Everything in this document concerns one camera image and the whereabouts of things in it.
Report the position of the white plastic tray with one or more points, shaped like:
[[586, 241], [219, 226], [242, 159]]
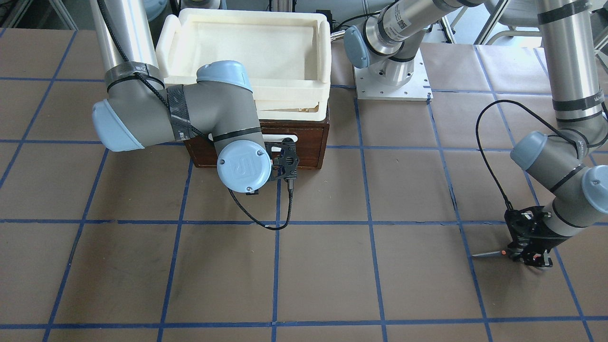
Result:
[[287, 56]]

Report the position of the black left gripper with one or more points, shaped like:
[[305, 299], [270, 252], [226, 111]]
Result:
[[537, 236]]

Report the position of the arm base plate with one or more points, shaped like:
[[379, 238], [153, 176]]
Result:
[[394, 80]]

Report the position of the brown wooden drawer cabinet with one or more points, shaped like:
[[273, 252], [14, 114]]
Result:
[[310, 145]]

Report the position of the white drawer handle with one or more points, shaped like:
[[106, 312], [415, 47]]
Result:
[[277, 138]]

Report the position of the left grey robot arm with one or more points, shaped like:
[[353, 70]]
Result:
[[392, 37]]

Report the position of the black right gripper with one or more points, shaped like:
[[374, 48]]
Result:
[[253, 192]]

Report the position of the grey orange scissors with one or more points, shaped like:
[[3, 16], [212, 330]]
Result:
[[494, 253]]

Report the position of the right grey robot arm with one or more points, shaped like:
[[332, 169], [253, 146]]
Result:
[[142, 111]]

